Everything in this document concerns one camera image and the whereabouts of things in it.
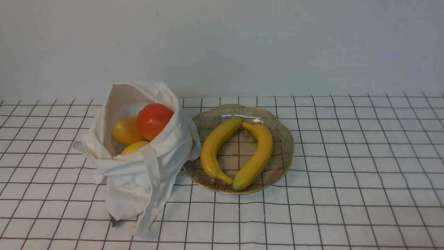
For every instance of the yellow orange mango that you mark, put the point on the yellow orange mango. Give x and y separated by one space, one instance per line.
126 131

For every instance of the yellow lemon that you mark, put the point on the yellow lemon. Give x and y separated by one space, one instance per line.
134 147

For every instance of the right yellow banana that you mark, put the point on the right yellow banana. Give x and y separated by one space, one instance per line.
259 160

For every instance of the left yellow banana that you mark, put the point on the left yellow banana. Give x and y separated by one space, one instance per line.
211 147

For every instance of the yellow banana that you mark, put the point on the yellow banana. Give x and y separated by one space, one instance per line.
211 147
259 160

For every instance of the red orange pomegranate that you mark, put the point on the red orange pomegranate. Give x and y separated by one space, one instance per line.
152 120

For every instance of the white cloth bag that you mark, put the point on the white cloth bag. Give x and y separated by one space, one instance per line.
139 184

